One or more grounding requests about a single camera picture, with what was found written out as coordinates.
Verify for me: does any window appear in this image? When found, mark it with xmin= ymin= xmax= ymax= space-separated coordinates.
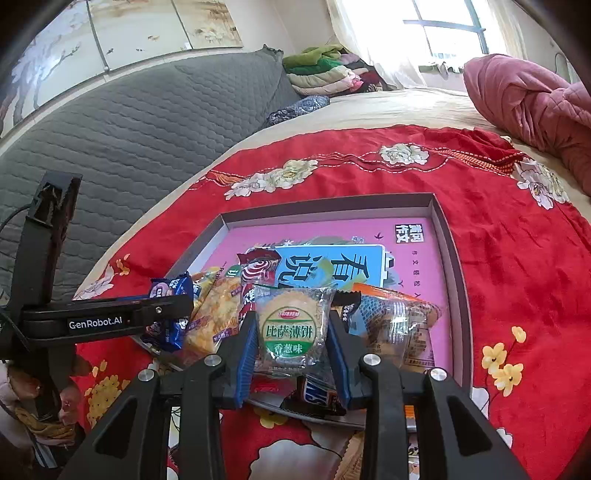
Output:
xmin=402 ymin=0 xmax=490 ymax=61

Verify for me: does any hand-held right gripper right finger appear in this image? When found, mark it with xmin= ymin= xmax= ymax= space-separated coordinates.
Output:
xmin=325 ymin=310 xmax=532 ymax=480

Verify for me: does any round cracker packet green label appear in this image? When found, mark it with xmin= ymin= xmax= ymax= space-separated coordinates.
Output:
xmin=252 ymin=282 xmax=337 ymax=377

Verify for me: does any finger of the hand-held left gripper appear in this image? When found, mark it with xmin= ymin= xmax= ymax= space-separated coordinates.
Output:
xmin=134 ymin=294 xmax=195 ymax=329

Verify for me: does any grey cardboard box tray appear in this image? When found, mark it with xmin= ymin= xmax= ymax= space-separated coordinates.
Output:
xmin=131 ymin=193 xmax=472 ymax=430

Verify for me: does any clear brown snack packet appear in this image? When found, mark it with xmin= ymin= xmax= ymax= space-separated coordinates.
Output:
xmin=351 ymin=282 xmax=443 ymax=370

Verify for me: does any pink quilt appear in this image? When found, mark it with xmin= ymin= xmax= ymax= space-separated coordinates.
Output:
xmin=463 ymin=54 xmax=591 ymax=197

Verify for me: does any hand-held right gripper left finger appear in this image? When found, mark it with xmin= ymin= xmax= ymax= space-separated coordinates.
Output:
xmin=60 ymin=311 xmax=258 ymax=480

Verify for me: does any clear crispy rice snack packet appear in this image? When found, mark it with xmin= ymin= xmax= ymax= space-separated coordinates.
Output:
xmin=185 ymin=272 xmax=243 ymax=365

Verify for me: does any white sheer curtain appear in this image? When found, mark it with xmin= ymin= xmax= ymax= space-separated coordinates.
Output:
xmin=325 ymin=0 xmax=430 ymax=90

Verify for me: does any person's left hand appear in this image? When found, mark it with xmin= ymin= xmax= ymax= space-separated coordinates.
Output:
xmin=7 ymin=357 xmax=93 ymax=425

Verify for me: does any floral printed wall panel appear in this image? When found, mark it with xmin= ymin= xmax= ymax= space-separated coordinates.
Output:
xmin=0 ymin=0 xmax=243 ymax=139

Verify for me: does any pink book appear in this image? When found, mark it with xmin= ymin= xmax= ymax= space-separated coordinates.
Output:
xmin=185 ymin=217 xmax=453 ymax=374

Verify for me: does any red floral blanket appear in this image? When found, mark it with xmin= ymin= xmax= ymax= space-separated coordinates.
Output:
xmin=71 ymin=124 xmax=591 ymax=480

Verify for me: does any blue cookie packet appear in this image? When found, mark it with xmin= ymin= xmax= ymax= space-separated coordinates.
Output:
xmin=147 ymin=273 xmax=195 ymax=354

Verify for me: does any pile of folded clothes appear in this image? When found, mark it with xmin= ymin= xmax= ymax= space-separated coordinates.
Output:
xmin=283 ymin=44 xmax=389 ymax=97

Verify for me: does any red lollipop packet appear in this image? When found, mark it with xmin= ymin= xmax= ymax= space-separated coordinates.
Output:
xmin=236 ymin=247 xmax=282 ymax=333

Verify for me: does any dark chocolate bar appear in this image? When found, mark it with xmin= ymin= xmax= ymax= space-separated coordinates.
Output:
xmin=281 ymin=374 xmax=347 ymax=418

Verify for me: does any black cable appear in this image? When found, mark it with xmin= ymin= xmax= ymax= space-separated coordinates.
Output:
xmin=0 ymin=205 xmax=35 ymax=232

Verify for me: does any beige bed sheet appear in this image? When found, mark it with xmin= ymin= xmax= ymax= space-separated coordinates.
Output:
xmin=74 ymin=88 xmax=591 ymax=296

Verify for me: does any grey quilted headboard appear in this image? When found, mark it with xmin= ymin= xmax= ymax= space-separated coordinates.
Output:
xmin=0 ymin=48 xmax=301 ymax=315

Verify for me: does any dark patterned cloth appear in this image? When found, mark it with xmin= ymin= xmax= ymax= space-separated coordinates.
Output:
xmin=267 ymin=95 xmax=331 ymax=126

